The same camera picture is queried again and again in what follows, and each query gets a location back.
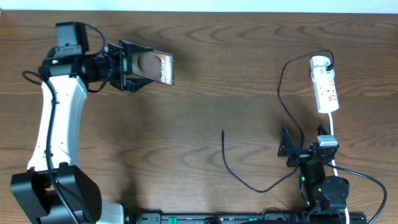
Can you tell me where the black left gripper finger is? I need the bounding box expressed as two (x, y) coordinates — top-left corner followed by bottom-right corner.
(119, 40), (153, 54)
(124, 78), (153, 92)

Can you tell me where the black charging cable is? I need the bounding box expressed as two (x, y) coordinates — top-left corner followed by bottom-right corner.
(221, 49), (335, 194)

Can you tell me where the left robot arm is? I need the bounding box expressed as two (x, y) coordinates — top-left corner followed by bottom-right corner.
(11, 40), (174, 223)

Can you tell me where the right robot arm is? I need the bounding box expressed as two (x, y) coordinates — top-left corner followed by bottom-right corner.
(277, 125), (350, 223)

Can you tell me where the white power strip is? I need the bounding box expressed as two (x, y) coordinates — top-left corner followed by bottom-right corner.
(310, 55), (339, 114)

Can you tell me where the black right camera cable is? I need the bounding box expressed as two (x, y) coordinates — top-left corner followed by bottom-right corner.
(325, 163), (388, 224)

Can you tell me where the black camera cable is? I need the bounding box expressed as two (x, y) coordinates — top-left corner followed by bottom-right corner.
(325, 163), (388, 224)
(21, 22), (108, 224)

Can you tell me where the white power strip cord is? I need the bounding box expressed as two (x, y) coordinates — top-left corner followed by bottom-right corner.
(328, 112), (351, 224)

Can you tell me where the black left camera cable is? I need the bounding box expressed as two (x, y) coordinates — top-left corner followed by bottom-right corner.
(21, 22), (108, 224)

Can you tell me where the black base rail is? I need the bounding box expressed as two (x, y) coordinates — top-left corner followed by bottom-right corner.
(124, 212), (368, 224)

